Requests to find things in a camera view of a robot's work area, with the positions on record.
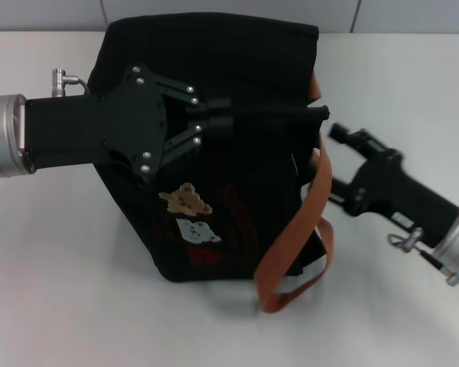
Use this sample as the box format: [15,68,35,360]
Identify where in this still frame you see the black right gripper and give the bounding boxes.
[327,122,459,248]

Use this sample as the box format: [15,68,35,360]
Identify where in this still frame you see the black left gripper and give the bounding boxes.
[22,64,235,183]

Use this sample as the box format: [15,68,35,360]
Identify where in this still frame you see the black food bag brown straps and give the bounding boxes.
[90,17,336,314]

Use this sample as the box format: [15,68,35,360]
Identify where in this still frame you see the right wrist connector cable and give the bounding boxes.
[386,227,459,286]

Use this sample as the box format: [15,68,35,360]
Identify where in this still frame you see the wrist connector cable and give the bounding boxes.
[386,227,459,286]
[51,67,97,99]

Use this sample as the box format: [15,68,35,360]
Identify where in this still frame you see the left wrist connector cable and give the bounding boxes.
[51,67,97,99]

